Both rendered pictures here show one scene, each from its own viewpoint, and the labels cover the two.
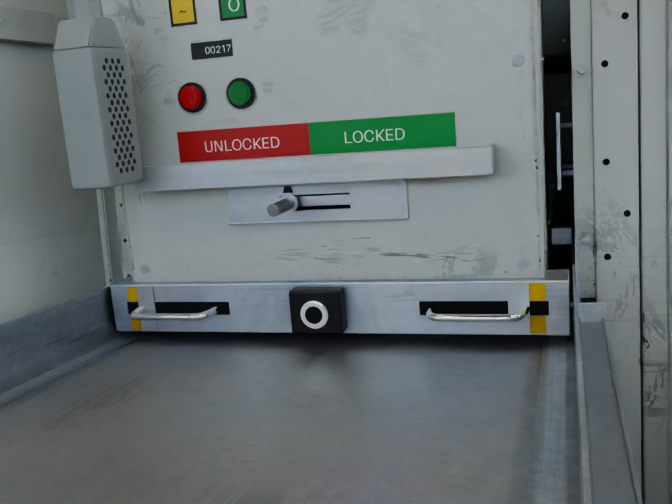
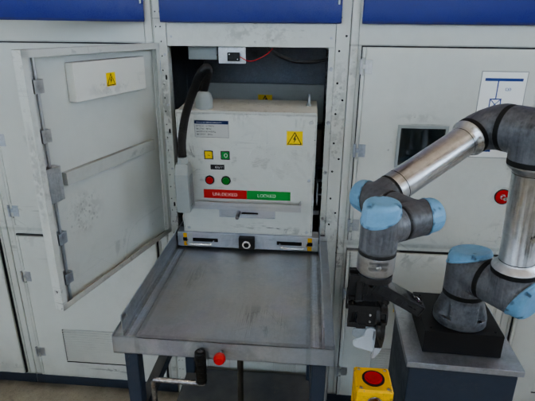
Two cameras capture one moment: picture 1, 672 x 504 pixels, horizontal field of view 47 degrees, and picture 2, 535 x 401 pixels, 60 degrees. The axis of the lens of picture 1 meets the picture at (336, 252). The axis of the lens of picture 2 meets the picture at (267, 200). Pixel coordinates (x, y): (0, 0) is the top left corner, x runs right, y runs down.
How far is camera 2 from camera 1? 0.98 m
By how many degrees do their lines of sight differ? 17
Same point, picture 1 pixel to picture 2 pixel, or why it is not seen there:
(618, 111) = (334, 184)
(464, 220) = (290, 219)
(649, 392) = (337, 261)
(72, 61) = (181, 178)
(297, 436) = (255, 289)
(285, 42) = (241, 168)
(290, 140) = (240, 194)
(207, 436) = (232, 290)
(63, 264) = (154, 220)
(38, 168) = (148, 191)
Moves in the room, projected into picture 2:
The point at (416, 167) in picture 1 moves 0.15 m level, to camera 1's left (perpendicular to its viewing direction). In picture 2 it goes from (279, 208) to (238, 212)
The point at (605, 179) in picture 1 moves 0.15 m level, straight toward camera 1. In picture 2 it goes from (329, 203) to (329, 217)
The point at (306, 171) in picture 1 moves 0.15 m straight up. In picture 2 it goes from (247, 207) to (247, 167)
